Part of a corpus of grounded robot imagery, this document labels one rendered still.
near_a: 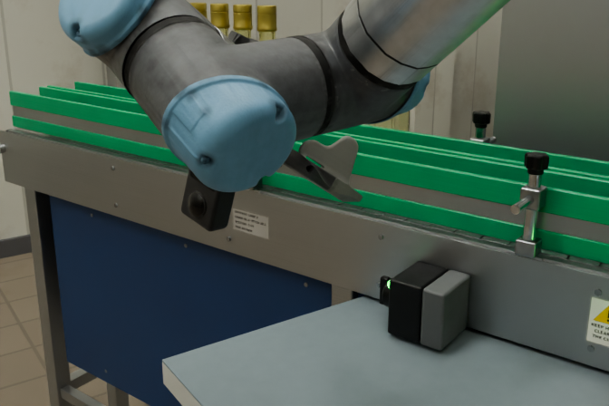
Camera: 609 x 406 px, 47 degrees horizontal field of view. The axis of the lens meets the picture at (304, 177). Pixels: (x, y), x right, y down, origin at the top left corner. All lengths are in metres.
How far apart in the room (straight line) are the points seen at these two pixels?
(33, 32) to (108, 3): 2.75
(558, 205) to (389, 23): 0.50
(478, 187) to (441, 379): 0.25
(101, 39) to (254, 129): 0.13
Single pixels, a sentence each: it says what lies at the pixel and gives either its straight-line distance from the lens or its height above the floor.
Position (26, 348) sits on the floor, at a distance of 2.61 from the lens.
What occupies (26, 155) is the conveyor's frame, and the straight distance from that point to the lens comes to 1.65.
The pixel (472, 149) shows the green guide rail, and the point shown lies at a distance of 1.13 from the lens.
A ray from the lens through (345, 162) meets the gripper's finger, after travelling 0.71.
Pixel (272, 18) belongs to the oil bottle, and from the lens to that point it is 1.27.
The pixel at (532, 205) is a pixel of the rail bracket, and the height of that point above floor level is 0.95.
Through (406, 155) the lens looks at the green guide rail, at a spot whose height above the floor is 0.95.
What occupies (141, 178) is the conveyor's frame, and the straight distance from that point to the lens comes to 1.35.
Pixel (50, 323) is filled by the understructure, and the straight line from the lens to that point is 1.79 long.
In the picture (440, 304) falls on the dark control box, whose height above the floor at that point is 0.82.
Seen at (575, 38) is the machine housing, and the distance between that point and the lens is 1.18.
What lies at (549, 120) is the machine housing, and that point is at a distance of 1.21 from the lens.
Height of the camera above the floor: 1.22
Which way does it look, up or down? 17 degrees down
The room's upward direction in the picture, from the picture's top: straight up
